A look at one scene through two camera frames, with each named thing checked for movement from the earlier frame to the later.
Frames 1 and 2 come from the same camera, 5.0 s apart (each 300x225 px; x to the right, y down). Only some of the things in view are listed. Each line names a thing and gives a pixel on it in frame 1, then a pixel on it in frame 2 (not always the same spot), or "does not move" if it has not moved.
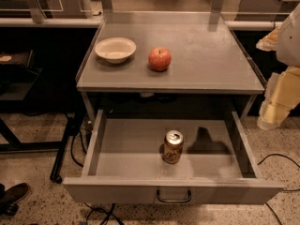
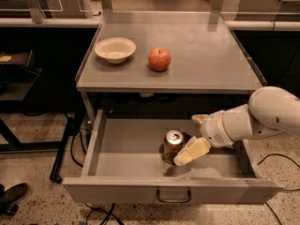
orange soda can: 173,141 does not move
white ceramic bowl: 115,50 does not move
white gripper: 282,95 -> 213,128
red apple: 159,58 does not move
